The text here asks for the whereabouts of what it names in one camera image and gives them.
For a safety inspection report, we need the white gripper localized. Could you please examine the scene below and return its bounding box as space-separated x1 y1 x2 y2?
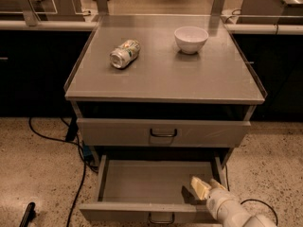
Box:
191 177 243 221

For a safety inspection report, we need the grey drawer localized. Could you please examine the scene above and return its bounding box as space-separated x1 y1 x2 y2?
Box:
77 118 251 148
80 155 224 224

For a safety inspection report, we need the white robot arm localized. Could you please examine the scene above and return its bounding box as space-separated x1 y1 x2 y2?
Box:
191 177 277 227

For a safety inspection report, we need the grey drawer cabinet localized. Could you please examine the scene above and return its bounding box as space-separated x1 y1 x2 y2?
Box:
65 15 265 163

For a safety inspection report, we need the grey top drawer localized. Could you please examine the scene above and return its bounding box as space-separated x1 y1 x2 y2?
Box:
77 118 251 148

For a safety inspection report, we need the white ceramic bowl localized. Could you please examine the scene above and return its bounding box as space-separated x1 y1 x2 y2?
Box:
174 26 208 54

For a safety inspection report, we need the crushed green soda can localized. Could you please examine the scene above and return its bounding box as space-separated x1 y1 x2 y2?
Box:
110 40 141 69

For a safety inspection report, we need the black object on floor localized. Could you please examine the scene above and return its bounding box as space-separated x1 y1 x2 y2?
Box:
19 201 36 227

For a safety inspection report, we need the grey counter ledge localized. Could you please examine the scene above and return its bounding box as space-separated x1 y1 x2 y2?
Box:
0 21 98 31

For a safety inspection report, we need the black cable right floor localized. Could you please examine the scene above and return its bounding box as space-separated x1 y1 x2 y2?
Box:
240 198 279 227

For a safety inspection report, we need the black cable floor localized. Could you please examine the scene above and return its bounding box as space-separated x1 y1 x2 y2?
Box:
27 116 98 227
240 198 279 227

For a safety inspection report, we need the black cable left floor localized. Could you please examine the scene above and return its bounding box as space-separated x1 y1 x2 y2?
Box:
27 116 98 227

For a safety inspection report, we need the grey right support post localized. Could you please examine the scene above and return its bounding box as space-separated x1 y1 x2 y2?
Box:
210 0 225 15

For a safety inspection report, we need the grey left support post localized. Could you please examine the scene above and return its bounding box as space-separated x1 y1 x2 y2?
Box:
17 0 38 26

